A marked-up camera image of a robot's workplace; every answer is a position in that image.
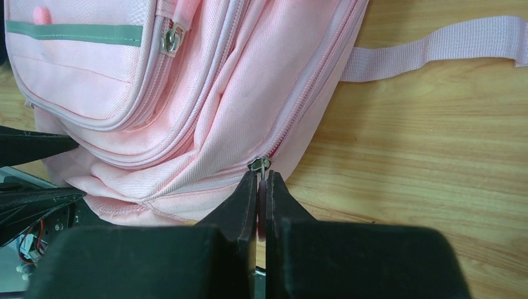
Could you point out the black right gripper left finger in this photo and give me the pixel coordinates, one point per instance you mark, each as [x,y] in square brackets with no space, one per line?
[213,259]

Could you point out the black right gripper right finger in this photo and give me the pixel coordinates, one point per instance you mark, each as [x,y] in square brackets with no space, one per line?
[308,258]

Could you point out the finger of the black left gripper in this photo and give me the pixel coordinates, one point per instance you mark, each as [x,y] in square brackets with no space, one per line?
[22,146]
[22,209]

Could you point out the pink student backpack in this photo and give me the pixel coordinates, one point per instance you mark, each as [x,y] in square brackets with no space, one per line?
[172,101]

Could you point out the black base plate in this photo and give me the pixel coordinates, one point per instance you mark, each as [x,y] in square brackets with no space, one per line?
[75,214]

